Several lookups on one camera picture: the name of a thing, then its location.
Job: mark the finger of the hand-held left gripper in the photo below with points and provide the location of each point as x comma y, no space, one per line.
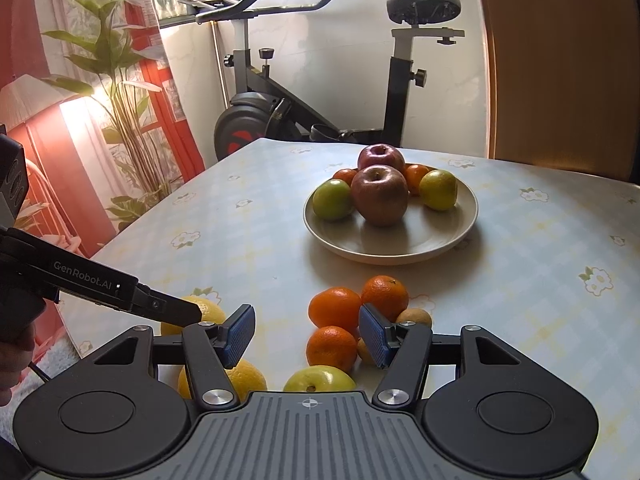
175,310

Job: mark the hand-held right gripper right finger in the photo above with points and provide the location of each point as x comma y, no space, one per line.
372,335

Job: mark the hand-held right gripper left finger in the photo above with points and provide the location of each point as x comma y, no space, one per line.
240,332

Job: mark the yellow lemon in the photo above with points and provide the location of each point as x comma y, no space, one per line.
215,314

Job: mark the orange tangerine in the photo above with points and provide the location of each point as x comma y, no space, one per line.
334,310
345,176
330,350
416,177
386,295

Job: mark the round yellow orange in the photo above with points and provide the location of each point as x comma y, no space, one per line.
247,377

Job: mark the green apple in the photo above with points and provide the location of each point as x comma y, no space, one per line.
320,377
331,200

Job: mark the beige plate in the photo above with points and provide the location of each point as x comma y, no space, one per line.
415,240

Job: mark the large red streaked apple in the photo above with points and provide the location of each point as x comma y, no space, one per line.
378,200

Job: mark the greenish yellow citrus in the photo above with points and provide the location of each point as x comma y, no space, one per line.
438,190

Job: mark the person's left hand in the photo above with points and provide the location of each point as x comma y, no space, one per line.
10,365

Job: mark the light fluffy rug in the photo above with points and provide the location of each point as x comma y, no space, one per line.
57,355

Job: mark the orange printed curtain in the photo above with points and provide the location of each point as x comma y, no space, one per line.
75,135

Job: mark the dark red apple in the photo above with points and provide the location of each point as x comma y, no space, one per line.
380,157

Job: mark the black exercise bike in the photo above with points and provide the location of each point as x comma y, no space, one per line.
400,100

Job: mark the wooden chair back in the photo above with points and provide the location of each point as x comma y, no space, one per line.
550,60

